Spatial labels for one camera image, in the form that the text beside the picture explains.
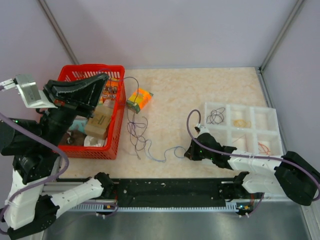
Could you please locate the white crumpled bag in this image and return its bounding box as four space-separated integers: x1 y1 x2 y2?
83 135 106 147

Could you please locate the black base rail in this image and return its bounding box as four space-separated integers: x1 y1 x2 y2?
42 177 311 213

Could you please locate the light blue carton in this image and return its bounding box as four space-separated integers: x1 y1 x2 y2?
69 116 88 133

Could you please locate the right aluminium corner post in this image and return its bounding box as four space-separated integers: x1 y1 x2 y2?
259 0 307 74

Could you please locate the red plastic basket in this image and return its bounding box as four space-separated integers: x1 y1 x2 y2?
57 63 126 160

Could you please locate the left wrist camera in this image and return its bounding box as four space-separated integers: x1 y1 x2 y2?
0 74 57 109

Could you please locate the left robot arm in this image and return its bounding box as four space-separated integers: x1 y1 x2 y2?
0 73 114 240

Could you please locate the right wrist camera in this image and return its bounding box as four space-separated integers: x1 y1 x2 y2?
194 123 210 135

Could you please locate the yellow wire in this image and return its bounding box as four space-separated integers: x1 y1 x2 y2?
232 118 252 127

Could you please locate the left aluminium corner post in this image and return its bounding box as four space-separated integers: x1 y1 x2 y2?
36 0 79 65

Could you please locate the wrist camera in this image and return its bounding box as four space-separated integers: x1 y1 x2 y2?
194 123 210 135
0 74 57 109

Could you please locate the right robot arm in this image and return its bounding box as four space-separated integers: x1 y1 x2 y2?
184 132 320 206

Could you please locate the black wire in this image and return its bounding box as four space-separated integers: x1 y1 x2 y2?
206 107 227 125

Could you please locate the orange wire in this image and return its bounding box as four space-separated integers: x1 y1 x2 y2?
258 141 272 155

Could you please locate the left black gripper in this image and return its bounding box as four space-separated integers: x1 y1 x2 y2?
39 72 111 149

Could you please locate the brown cardboard box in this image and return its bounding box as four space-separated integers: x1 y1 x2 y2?
84 105 113 140

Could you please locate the white compartment tray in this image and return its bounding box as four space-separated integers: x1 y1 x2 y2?
203 102 283 156

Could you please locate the orange green sponge box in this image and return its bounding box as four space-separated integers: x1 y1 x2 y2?
126 88 154 114

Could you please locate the orange snack box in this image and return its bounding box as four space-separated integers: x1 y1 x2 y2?
101 77 120 101

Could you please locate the aluminium corner post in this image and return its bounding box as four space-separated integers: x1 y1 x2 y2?
259 0 307 74
36 0 79 65

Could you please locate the brown plush toy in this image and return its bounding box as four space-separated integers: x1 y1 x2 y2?
59 130 87 147

